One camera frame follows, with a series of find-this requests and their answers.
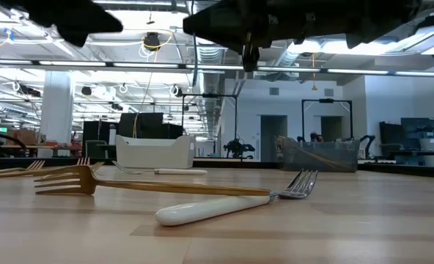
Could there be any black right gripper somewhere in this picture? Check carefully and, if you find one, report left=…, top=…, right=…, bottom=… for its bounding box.
left=183, top=0, right=353, bottom=71

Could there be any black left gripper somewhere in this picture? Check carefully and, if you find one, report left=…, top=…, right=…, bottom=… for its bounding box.
left=26, top=0, right=124, bottom=48

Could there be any white-handled silver fork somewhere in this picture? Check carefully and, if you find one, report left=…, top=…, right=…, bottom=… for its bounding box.
left=154, top=169, right=319, bottom=227
left=111, top=160, right=209, bottom=176

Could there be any long ceiling light strip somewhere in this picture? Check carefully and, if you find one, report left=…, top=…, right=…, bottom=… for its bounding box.
left=257, top=66, right=434, bottom=78
left=0, top=58, right=253, bottom=74

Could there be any black ceiling-hung device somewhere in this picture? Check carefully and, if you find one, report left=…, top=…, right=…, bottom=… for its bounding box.
left=142, top=31, right=162, bottom=51

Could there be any white square column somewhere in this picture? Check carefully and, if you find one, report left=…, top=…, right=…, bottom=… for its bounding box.
left=40, top=71, right=74, bottom=158

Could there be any grey door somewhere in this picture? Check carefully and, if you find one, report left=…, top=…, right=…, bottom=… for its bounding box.
left=320, top=115, right=344, bottom=142
left=260, top=114, right=289, bottom=163

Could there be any narrow black cabinet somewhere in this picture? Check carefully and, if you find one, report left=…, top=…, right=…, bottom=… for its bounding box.
left=81, top=120, right=111, bottom=159

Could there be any wide black cabinet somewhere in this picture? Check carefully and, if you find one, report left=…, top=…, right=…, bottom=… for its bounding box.
left=117, top=111, right=184, bottom=139

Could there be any grey-green chair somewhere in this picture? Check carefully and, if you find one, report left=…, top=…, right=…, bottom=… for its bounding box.
left=85, top=139, right=109, bottom=159

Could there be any brown cardboard box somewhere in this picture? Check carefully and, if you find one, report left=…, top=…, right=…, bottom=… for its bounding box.
left=7, top=128, right=38, bottom=147

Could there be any white plastic bin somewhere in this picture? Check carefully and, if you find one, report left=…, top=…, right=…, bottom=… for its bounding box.
left=114, top=134, right=196, bottom=170

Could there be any translucent grey plastic bin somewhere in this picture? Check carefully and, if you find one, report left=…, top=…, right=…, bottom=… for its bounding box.
left=275, top=137, right=361, bottom=173

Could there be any dark computer monitor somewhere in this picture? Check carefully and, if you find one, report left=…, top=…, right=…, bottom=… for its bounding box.
left=400, top=117, right=434, bottom=151

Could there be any silver spiral air duct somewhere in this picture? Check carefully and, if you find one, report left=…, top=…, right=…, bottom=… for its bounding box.
left=271, top=45, right=313, bottom=76
left=185, top=0, right=228, bottom=139

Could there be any black gantry frame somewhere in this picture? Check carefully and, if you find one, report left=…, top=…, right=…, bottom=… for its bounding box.
left=301, top=98, right=354, bottom=142

